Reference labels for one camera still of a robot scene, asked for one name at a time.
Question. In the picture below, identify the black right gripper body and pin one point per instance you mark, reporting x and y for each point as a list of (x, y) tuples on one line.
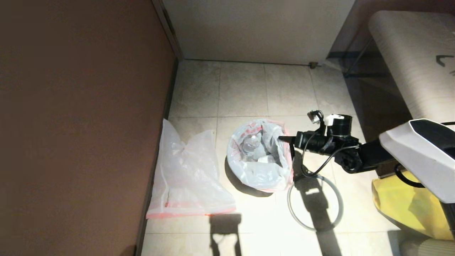
[(311, 141)]

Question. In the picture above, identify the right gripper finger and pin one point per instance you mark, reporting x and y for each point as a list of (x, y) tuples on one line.
[(287, 138), (288, 141)]

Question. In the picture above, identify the white plastic bag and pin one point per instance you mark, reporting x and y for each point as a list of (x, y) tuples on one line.
[(185, 177), (263, 174)]

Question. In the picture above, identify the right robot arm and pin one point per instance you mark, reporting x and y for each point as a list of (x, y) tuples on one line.
[(419, 156)]

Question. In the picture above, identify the yellow plastic bag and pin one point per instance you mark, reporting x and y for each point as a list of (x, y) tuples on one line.
[(401, 209)]

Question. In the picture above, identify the white paper cup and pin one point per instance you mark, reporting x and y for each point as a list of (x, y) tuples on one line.
[(267, 159)]

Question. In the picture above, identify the clear plastic bottle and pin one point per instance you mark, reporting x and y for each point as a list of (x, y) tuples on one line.
[(250, 144)]

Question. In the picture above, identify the small black door stop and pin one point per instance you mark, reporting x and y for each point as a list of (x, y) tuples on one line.
[(312, 65)]

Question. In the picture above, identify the white door panel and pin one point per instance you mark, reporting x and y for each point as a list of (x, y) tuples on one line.
[(256, 32)]

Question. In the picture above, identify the beige wood-grain table top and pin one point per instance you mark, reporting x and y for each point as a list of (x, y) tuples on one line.
[(416, 71)]

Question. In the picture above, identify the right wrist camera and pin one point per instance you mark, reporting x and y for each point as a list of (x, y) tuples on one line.
[(315, 116)]

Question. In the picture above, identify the black metal table frame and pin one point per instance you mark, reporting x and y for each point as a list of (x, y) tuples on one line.
[(359, 56)]

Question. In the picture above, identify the dark door frame post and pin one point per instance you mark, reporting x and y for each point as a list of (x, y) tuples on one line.
[(167, 21)]

